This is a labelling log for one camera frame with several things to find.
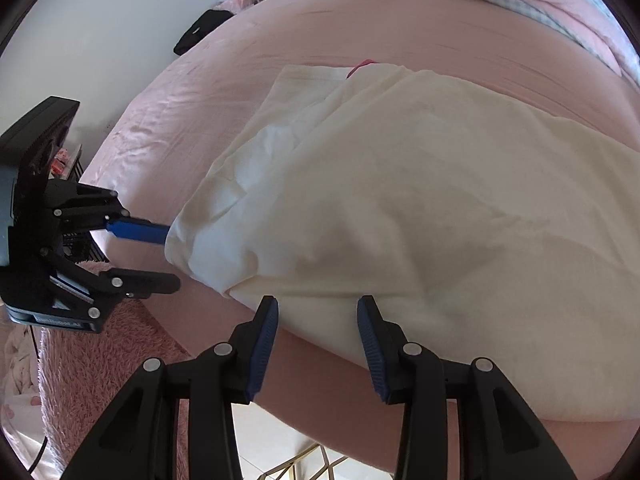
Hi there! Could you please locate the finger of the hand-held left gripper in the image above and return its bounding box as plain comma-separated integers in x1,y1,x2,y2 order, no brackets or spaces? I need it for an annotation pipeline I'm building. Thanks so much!
47,254,182,334
52,182,172,247

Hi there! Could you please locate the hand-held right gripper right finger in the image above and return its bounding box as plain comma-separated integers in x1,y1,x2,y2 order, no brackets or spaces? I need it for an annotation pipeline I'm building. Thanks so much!
357,295,578,480

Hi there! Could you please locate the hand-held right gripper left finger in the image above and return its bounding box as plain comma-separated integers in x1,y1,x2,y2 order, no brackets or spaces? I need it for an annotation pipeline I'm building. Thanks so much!
60,295,279,480

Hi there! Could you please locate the plain cream garment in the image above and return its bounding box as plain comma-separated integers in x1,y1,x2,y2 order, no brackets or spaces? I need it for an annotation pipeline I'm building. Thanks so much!
164,62,640,423

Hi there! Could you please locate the cream shirt with magenta sleeves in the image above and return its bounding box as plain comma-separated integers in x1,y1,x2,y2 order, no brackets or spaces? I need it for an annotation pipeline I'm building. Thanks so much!
346,58,380,79

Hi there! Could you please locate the person's left forearm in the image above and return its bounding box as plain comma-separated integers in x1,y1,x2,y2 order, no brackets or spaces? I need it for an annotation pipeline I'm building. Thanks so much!
37,259,201,466

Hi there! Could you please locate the white floral cloth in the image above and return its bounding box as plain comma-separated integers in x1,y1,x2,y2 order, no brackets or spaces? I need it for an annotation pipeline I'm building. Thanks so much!
0,330,43,421

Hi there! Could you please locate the black bag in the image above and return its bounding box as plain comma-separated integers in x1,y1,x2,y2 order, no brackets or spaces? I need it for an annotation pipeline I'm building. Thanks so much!
173,9,236,56

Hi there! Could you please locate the gold wire frame stand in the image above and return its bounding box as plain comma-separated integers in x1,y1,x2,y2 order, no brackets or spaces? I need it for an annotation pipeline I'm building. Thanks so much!
260,442,351,480

